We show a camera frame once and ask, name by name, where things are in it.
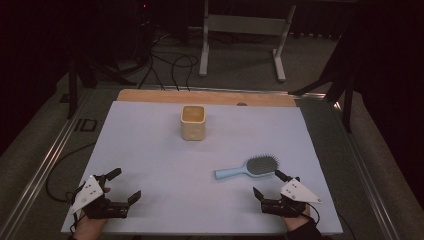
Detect black floor cable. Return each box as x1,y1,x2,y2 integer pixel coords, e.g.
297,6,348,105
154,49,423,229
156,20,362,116
137,31,166,91
170,54,200,92
45,142,98,204

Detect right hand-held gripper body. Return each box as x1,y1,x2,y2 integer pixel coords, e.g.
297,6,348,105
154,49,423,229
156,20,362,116
260,177,324,219

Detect right hand-held gripper cable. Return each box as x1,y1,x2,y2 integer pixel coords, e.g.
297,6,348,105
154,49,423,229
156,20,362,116
307,203,357,240

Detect metal floor rail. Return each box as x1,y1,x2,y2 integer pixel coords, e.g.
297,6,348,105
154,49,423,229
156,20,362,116
333,99,403,240
0,91,93,240

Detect white metal stand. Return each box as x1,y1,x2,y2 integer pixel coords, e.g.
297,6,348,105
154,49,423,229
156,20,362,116
198,0,297,84

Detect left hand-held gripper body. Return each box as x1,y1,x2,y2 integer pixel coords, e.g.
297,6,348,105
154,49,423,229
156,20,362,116
68,174,131,220

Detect dark equipment rack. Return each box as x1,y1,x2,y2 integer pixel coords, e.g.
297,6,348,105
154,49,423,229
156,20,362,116
131,0,158,64

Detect light blue hairbrush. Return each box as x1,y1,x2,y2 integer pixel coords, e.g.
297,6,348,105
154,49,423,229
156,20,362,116
214,153,280,181

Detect person's right hand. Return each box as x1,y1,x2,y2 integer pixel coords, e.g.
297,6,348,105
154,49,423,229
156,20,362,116
281,204,312,232

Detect person's left hand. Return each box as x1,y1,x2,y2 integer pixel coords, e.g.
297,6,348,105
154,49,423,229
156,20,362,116
73,211,108,240

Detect yellow square cup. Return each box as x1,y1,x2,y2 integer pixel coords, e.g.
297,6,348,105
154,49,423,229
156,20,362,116
180,105,207,142

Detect pale paper sheet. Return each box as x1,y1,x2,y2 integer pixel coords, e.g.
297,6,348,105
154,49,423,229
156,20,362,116
60,100,344,236

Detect black tripod stand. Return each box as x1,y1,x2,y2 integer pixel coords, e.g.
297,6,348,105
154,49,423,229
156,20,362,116
287,33,356,134
65,49,138,121

